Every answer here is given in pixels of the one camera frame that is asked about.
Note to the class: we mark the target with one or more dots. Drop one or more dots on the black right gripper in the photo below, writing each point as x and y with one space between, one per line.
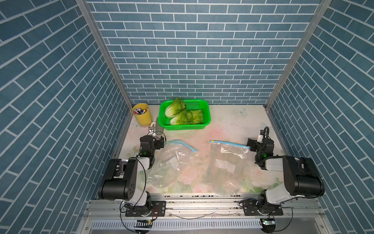
252 143

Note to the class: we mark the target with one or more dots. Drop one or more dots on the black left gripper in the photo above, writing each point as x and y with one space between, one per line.
159 142

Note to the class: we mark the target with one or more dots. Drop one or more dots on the clear zipper bag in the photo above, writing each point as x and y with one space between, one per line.
169 163
227 162

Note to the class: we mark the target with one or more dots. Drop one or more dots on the chinese cabbage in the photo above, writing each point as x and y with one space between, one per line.
177 106
183 118
197 117

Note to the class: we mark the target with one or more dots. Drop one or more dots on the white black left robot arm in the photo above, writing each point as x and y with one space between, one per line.
119 180

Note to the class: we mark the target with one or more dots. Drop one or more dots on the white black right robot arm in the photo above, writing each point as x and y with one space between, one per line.
300 178

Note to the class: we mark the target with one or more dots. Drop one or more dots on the white clip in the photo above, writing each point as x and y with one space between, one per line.
152 126

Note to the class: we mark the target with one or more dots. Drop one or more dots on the grey fabric roll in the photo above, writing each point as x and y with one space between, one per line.
159 130

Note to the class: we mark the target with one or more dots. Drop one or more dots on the yellow pen cup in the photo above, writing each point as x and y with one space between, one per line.
142 114

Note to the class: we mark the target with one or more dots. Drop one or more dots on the green plastic basket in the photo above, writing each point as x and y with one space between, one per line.
191 104

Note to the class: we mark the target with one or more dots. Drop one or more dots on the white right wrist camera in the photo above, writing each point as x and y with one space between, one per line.
261 136

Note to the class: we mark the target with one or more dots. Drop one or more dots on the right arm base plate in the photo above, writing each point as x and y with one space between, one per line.
252 207

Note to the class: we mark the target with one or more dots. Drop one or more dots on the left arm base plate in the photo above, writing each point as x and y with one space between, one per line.
152 208

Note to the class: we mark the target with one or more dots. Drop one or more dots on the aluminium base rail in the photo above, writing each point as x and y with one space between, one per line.
205 214

